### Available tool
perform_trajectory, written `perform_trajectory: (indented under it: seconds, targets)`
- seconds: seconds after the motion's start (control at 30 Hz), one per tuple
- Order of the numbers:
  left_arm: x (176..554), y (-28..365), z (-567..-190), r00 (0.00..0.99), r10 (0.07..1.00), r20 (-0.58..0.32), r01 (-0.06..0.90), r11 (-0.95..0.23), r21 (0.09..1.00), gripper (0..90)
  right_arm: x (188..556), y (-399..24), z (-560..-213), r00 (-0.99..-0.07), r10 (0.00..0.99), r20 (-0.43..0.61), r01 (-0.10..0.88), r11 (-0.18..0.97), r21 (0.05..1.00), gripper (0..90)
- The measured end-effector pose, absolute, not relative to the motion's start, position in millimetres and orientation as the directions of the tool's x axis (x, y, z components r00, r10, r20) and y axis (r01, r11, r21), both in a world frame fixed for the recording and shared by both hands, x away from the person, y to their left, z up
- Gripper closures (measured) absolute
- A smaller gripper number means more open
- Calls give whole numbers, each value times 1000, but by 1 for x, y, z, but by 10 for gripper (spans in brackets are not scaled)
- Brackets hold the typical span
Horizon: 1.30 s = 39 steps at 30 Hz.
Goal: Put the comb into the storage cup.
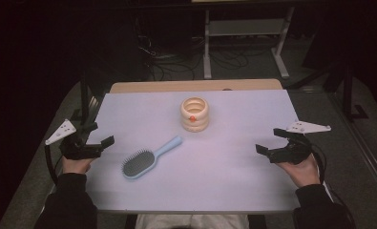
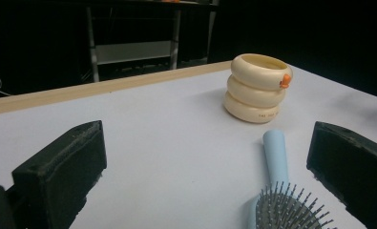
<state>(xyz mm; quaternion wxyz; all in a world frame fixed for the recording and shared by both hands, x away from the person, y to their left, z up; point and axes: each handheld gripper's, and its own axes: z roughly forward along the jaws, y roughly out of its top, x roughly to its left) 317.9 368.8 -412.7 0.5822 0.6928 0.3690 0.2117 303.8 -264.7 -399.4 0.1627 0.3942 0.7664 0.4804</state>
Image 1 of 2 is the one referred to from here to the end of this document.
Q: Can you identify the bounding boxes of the person's legs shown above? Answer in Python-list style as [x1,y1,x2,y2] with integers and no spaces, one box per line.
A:
[134,213,251,229]

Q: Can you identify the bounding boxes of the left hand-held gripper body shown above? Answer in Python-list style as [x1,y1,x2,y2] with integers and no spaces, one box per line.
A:
[45,118,103,160]

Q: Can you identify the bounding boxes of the white metal stand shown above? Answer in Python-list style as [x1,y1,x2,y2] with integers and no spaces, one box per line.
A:
[202,6,296,80]

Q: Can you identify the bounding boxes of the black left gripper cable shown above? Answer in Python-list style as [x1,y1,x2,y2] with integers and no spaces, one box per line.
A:
[44,144,59,186]

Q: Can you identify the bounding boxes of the metal floor rail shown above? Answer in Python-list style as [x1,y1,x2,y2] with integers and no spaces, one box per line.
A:
[327,92,377,204]

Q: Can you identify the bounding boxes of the beige ringed cup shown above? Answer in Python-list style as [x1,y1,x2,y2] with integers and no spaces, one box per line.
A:
[179,96,210,134]

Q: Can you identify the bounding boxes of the person's right hand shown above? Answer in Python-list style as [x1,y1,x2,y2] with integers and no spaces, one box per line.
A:
[276,154,322,189]

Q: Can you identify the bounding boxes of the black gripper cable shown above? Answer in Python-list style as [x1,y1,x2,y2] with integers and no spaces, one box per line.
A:
[309,142,358,229]
[44,144,59,186]

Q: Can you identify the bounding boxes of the person's left hand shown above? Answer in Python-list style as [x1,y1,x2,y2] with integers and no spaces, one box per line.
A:
[61,155,95,176]

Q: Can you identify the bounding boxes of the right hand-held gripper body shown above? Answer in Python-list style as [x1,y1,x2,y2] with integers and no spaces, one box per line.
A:
[267,119,332,165]

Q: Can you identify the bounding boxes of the bundle of floor cables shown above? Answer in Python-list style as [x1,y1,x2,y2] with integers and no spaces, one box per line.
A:
[135,18,266,81]

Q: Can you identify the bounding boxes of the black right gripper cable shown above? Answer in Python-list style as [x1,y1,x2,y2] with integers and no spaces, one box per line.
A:
[309,142,358,229]

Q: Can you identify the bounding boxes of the light blue hairbrush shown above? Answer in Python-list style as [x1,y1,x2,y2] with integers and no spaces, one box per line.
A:
[121,135,183,181]

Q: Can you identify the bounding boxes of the black metal stand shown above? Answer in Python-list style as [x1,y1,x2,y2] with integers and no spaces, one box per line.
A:
[285,58,370,122]
[69,75,105,128]

